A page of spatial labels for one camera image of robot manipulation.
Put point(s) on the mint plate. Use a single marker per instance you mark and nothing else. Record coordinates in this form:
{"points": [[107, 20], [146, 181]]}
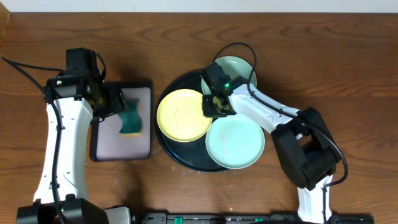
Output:
{"points": [[232, 66], [235, 142]]}

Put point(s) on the green yellow sponge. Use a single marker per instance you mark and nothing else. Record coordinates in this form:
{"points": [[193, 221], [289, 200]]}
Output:
{"points": [[131, 121]]}

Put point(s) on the round black tray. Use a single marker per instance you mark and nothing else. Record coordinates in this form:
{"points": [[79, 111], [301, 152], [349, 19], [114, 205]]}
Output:
{"points": [[192, 155]]}

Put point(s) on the yellow plate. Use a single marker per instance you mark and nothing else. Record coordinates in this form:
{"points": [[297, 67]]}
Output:
{"points": [[180, 116]]}

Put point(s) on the black rectangular tray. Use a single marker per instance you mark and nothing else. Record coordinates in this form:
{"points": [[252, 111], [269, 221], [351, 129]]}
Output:
{"points": [[108, 144]]}

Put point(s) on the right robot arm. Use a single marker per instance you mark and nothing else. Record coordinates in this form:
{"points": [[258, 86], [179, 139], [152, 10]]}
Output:
{"points": [[307, 152]]}

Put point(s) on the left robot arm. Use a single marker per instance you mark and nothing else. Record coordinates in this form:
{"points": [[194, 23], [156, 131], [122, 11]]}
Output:
{"points": [[62, 191]]}

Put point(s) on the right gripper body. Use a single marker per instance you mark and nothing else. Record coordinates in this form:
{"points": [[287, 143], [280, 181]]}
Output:
{"points": [[211, 108]]}

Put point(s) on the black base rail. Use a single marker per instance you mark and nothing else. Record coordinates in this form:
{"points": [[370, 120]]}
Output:
{"points": [[162, 218]]}

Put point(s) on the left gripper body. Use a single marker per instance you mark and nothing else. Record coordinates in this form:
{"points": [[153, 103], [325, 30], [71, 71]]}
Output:
{"points": [[112, 102]]}

